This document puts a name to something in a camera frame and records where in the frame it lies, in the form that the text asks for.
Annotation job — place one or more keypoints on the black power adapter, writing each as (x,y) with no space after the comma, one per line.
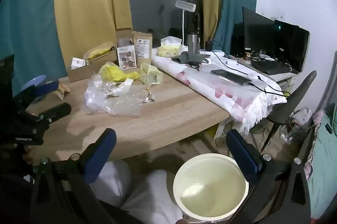
(209,45)

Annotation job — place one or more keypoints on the wide yellow curtain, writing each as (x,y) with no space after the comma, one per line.
(89,3)

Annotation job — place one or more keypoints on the black computer monitor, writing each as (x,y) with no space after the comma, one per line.
(289,45)

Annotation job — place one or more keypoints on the teal bed blanket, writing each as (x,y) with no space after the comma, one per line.
(323,160)

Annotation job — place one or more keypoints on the wide teal curtain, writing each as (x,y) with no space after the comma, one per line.
(29,16)

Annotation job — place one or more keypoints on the white power strip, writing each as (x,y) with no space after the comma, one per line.
(286,137)

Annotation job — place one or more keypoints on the kraft paper pouch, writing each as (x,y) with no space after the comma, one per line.
(142,45)

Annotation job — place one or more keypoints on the person's left leg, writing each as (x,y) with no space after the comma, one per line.
(113,182)

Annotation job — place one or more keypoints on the light blue round disc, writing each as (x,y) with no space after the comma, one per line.
(31,80)

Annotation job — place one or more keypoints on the white printed carton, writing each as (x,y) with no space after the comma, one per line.
(127,55)

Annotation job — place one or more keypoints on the white paper tag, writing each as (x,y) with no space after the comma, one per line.
(129,82)

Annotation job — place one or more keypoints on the steel thermos flask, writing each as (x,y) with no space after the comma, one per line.
(192,42)

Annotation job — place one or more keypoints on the black smartphone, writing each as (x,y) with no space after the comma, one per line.
(231,78)

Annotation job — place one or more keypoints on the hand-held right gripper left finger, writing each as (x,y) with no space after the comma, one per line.
(101,153)

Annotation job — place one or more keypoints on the small silver foil wrapper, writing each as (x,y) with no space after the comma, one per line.
(149,99)

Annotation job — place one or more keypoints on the white packet with label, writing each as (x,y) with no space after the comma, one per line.
(78,62)

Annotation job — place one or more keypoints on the small brown paper wrapper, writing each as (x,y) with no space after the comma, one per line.
(62,91)

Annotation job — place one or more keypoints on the white desk lamp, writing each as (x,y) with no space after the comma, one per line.
(185,6)

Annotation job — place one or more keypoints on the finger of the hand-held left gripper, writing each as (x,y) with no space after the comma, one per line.
(46,89)
(58,111)

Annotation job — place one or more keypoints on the white plastic bucket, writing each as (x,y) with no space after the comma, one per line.
(210,187)

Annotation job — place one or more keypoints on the grey knitted cloth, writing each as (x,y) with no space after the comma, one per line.
(188,57)

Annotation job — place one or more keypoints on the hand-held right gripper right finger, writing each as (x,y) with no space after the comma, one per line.
(241,153)

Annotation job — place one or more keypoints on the person's leg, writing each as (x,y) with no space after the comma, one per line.
(113,182)
(152,200)

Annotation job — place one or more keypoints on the person's right leg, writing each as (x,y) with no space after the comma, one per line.
(152,200)

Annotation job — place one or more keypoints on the floral white tablecloth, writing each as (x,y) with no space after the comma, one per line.
(205,82)

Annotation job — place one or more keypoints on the black keyboard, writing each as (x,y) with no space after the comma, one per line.
(271,67)

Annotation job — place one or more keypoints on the yellow printed plastic wrapper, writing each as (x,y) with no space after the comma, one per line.
(151,74)
(115,72)

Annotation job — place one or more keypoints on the black desktop speaker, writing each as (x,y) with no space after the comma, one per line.
(237,45)

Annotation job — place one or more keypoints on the grey chair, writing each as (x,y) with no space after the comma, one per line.
(295,97)

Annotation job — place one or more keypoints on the open cardboard box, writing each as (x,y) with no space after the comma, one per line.
(79,75)

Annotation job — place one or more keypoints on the white computer desk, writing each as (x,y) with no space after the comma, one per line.
(283,79)

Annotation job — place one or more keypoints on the yellow tissue pack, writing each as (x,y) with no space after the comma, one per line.
(169,49)

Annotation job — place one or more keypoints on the large clear plastic bag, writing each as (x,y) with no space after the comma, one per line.
(118,105)

